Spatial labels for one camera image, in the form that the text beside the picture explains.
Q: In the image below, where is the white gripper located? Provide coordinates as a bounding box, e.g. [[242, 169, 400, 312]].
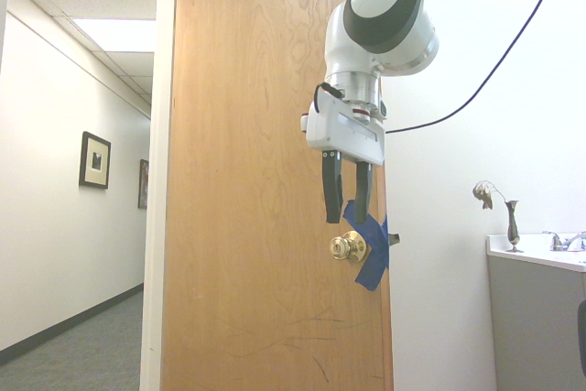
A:
[[299, 81, 388, 225]]

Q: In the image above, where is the brass door knob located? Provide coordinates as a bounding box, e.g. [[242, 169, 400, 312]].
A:
[[328, 229, 371, 265]]

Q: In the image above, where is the wooden door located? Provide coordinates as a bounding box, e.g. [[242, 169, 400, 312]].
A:
[[160, 0, 395, 391]]

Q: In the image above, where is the blue painter's tape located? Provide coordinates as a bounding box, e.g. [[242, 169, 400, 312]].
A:
[[340, 199, 391, 292]]

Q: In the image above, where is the dried wilted flower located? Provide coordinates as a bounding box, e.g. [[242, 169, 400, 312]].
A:
[[472, 180, 508, 211]]

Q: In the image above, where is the silver bud vase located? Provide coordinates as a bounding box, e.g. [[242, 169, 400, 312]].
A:
[[505, 200, 525, 254]]

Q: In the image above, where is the small dark framed picture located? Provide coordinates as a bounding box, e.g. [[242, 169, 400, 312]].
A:
[[137, 158, 150, 210]]

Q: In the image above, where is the chrome sink faucet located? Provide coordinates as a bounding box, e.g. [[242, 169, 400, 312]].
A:
[[541, 230, 586, 252]]

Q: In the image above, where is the grey sink cabinet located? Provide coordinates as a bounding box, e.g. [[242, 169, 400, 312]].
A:
[[485, 232, 586, 391]]

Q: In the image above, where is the large black framed picture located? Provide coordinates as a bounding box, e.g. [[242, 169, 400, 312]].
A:
[[78, 130, 113, 190]]

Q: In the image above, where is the fluorescent ceiling light panel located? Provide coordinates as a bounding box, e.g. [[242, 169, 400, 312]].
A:
[[71, 17, 158, 54]]

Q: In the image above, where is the white door frame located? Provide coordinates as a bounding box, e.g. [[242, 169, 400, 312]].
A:
[[138, 0, 193, 391]]

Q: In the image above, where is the dark blue cable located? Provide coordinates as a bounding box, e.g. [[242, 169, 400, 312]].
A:
[[385, 0, 570, 134]]

